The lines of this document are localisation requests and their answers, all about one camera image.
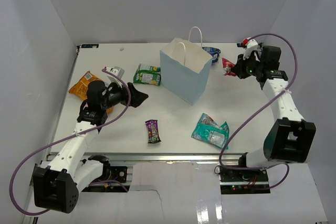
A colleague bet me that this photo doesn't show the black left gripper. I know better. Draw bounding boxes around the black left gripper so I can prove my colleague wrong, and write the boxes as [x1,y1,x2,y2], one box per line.
[101,79,148,110]

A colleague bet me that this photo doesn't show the red snack packet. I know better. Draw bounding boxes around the red snack packet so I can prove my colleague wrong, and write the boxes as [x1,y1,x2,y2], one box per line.
[222,58,236,77]

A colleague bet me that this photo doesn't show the green Fox's candy bag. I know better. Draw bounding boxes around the green Fox's candy bag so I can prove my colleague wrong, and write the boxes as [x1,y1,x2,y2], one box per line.
[133,63,161,86]

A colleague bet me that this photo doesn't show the purple M&M's packet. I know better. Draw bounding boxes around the purple M&M's packet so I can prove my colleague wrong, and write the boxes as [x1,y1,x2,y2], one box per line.
[145,120,161,144]

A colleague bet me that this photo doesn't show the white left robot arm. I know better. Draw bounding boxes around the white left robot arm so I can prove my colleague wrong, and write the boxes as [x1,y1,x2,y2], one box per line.
[33,80,149,214]

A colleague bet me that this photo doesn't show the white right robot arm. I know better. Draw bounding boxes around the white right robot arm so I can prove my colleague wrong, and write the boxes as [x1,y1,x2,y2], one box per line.
[232,46,316,182]

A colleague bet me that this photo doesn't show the dark blue snack bag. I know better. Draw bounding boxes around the dark blue snack bag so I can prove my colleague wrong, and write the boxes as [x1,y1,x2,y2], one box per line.
[202,46,221,64]

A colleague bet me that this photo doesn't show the light blue paper bag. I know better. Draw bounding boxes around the light blue paper bag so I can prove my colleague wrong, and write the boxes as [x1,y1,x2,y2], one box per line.
[160,33,212,105]

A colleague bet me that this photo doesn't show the orange chip bag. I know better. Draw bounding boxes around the orange chip bag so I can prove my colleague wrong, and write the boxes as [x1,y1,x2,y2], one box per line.
[68,71,101,101]

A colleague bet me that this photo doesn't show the teal Fox's candy bag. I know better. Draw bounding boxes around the teal Fox's candy bag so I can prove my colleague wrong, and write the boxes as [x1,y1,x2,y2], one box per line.
[191,113,229,148]

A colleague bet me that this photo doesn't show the black right corner label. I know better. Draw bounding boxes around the black right corner label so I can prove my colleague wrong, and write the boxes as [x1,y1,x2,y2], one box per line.
[236,43,246,48]

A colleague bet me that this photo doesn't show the black corner label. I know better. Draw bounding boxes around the black corner label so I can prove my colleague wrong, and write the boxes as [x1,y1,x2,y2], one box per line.
[81,44,99,49]
[236,43,246,48]

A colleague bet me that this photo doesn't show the black left corner label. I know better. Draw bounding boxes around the black left corner label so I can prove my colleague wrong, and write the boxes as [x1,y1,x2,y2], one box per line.
[81,44,99,49]

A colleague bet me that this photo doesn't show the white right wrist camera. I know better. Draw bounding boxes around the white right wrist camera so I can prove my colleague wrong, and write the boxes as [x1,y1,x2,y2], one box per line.
[242,38,258,60]

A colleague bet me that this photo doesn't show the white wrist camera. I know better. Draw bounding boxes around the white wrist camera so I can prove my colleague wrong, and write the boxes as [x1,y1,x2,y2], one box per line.
[242,38,258,60]
[105,67,124,87]

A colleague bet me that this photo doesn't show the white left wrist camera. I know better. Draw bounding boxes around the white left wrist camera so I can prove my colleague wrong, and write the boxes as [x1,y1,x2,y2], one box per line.
[105,67,124,87]

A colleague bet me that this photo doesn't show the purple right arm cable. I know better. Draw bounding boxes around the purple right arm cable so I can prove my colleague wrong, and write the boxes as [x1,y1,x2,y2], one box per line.
[218,33,299,190]

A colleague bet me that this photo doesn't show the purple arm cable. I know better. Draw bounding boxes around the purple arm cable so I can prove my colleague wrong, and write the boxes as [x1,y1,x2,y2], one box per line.
[9,68,132,216]
[218,33,299,190]

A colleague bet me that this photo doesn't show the aluminium table edge rail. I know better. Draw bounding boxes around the aluminium table edge rail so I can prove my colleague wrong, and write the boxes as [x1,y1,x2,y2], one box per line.
[80,153,242,165]

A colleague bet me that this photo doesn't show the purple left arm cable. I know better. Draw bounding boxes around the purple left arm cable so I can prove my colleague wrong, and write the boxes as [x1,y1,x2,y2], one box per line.
[9,68,132,216]

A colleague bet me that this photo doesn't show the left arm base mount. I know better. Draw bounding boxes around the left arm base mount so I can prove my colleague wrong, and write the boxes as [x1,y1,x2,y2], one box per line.
[83,166,130,193]

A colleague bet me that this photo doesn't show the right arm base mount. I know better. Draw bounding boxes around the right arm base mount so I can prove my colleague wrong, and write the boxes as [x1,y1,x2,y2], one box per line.
[214,165,270,195]

